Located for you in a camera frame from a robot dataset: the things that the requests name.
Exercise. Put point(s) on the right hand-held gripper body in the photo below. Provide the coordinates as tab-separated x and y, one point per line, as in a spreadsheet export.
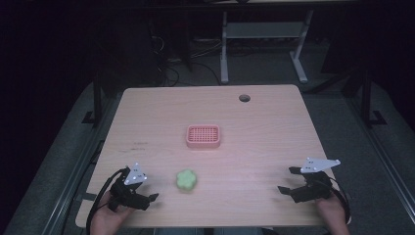
313	187

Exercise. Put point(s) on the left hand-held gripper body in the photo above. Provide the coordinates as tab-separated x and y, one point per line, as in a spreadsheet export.
128	193

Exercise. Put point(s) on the green flower-shaped soap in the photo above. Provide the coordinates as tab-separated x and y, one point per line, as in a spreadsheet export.
186	179

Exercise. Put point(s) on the pink soap dish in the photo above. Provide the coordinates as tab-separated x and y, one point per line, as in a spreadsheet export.
203	136

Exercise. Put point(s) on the person's left hand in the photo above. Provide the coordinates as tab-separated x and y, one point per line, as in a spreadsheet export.
106	218

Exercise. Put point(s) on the person's right hand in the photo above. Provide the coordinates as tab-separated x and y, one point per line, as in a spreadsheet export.
332	215

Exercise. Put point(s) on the black metal stand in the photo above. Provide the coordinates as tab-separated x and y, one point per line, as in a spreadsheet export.
367	98
97	98

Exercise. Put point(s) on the grey metal floor rail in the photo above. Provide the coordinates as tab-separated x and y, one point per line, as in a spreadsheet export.
385	163
70	182

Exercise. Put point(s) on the white metal table frame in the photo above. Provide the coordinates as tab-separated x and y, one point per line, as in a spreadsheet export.
264	30

